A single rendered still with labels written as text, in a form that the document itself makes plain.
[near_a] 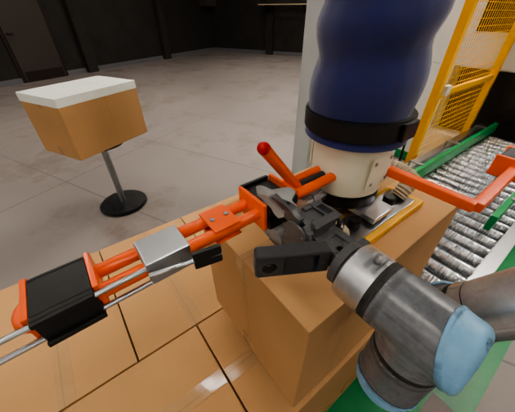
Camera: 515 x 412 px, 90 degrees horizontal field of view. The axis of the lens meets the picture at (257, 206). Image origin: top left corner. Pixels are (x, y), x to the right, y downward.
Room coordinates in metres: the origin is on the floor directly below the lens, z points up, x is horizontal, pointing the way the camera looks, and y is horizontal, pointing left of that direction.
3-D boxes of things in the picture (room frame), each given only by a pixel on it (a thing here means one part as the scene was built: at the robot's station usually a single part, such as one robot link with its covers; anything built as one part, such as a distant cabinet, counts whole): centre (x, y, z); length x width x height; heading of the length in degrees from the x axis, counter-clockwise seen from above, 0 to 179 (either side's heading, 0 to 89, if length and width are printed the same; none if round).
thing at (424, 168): (1.84, -1.48, 0.60); 1.60 x 0.11 x 0.09; 127
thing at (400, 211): (0.49, -0.28, 1.03); 0.34 x 0.10 x 0.05; 127
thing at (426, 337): (0.17, -0.20, 1.12); 0.12 x 0.09 x 0.10; 37
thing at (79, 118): (1.94, 1.24, 0.82); 0.60 x 0.40 x 0.40; 154
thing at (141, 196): (1.94, 1.24, 0.31); 0.40 x 0.40 x 0.62
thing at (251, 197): (0.42, -0.02, 1.13); 0.10 x 0.08 x 0.06; 37
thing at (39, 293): (0.21, 0.26, 1.12); 0.08 x 0.07 x 0.05; 127
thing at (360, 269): (0.24, -0.15, 1.13); 0.09 x 0.05 x 0.10; 127
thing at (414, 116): (0.56, -0.22, 1.25); 0.23 x 0.23 x 0.04
